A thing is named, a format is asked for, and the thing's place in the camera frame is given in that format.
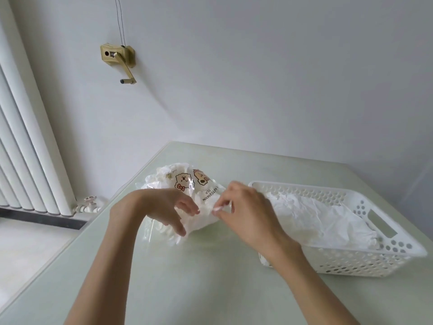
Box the person's left hand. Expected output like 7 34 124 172
134 187 201 238

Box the person's right hand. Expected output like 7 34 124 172
213 181 302 260

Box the clear bear-print plastic bag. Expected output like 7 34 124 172
135 162 237 247

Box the stack of white gloves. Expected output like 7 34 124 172
263 191 381 251

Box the white perforated plastic basket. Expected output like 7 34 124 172
249 181 428 278

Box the person's right forearm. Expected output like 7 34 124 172
265 243 359 325

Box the person's left forearm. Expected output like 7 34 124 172
64 191 143 325

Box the white radiator valve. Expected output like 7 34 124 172
73 195 102 214

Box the white column radiator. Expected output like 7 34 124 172
0 0 78 217

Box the brass wall crank winch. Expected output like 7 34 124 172
100 43 138 86

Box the thin steel winch cable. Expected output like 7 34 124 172
115 0 126 47

